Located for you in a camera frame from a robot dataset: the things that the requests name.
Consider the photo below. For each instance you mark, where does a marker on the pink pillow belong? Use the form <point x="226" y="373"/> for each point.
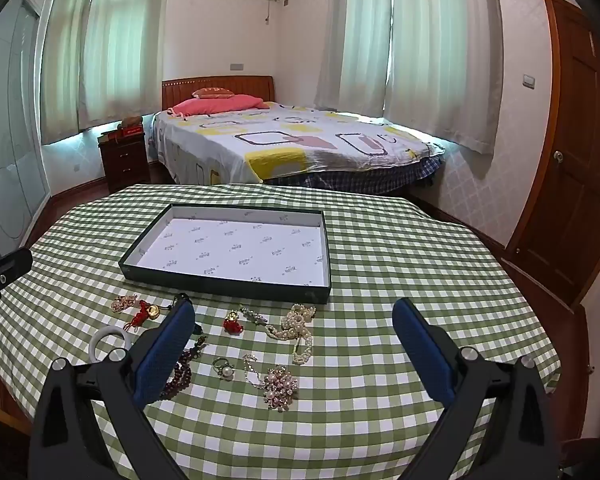
<point x="215" y="105"/>

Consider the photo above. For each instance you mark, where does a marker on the white curtain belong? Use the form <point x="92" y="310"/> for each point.
<point x="125" y="40"/>
<point x="62" y="60"/>
<point x="355" y="35"/>
<point x="440" y="50"/>

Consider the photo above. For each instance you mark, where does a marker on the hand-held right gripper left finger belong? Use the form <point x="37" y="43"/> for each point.
<point x="165" y="355"/>

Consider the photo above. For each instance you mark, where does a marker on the white bangle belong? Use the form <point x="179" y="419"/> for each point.
<point x="93" y="345"/>

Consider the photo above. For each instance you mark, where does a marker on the patterned white bedspread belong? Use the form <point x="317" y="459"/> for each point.
<point x="290" y="140"/>

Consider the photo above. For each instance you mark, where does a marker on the shallow dark-rimmed box tray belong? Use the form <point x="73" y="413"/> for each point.
<point x="230" y="250"/>

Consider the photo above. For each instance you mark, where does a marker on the wooden bed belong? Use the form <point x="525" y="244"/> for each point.
<point x="215" y="85"/>

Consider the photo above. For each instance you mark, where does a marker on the red box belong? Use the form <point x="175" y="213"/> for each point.
<point x="131" y="131"/>

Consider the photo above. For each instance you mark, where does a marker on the floral pearl brooch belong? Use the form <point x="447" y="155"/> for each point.
<point x="280" y="382"/>

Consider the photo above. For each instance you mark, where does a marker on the green checkered tablecloth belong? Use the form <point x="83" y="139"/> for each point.
<point x="380" y="260"/>

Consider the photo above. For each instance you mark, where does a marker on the brown object on sill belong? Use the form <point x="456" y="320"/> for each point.
<point x="131" y="122"/>

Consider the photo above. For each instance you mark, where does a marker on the metal door knob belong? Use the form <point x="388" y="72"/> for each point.
<point x="558" y="156"/>

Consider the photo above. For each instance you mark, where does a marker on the wooden door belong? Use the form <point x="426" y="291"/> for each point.
<point x="575" y="135"/>

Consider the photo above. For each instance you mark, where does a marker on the dark wooden nightstand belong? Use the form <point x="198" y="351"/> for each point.
<point x="125" y="160"/>

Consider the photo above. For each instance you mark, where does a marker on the white light switch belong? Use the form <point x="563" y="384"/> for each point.
<point x="529" y="81"/>

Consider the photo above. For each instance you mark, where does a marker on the red knot charm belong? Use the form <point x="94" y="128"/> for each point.
<point x="140" y="316"/>

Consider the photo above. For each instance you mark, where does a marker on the small red gold charm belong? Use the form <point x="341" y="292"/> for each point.
<point x="234" y="327"/>

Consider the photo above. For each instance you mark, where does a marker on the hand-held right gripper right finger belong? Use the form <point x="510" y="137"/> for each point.
<point x="422" y="355"/>

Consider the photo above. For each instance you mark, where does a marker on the glass door wardrobe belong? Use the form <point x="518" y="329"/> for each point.
<point x="10" y="135"/>

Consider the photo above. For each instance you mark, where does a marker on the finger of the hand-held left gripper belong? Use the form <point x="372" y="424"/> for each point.
<point x="10" y="266"/>

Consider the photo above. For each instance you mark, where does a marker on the small embroidered cushion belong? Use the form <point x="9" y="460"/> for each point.
<point x="212" y="92"/>

